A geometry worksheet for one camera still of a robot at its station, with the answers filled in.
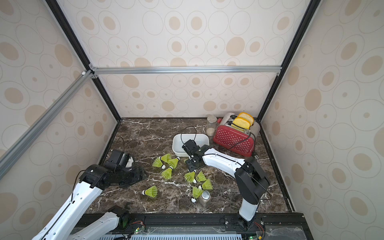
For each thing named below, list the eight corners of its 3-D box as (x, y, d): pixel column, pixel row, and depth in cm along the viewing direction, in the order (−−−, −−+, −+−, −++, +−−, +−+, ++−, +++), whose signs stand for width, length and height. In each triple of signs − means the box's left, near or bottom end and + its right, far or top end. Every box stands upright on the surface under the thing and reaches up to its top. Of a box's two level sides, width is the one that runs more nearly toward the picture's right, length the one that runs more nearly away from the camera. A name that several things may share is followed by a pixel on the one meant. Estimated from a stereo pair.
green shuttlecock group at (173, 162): (167, 165, 96) (167, 163, 93) (173, 156, 100) (172, 154, 97) (174, 168, 94) (174, 166, 92) (180, 159, 99) (179, 157, 96)
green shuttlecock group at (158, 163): (154, 166, 95) (152, 163, 92) (158, 158, 99) (157, 155, 96) (164, 169, 94) (163, 166, 91) (168, 161, 97) (167, 158, 94)
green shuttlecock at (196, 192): (189, 201, 82) (189, 198, 79) (193, 189, 86) (192, 186, 83) (199, 204, 81) (199, 201, 78) (202, 192, 85) (203, 189, 82)
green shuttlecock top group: (160, 159, 98) (159, 156, 95) (165, 153, 101) (164, 150, 98) (168, 164, 96) (167, 161, 93) (172, 158, 99) (172, 154, 96)
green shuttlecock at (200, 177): (192, 181, 89) (192, 179, 86) (201, 173, 93) (201, 170, 90) (199, 187, 87) (199, 185, 84) (207, 179, 91) (207, 176, 87)
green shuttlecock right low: (201, 193, 85) (201, 191, 82) (198, 185, 88) (198, 183, 84) (212, 189, 86) (212, 186, 83) (208, 181, 89) (208, 178, 86)
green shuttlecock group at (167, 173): (162, 179, 90) (161, 177, 88) (163, 168, 95) (162, 166, 92) (171, 179, 90) (170, 177, 88) (172, 168, 95) (172, 166, 92)
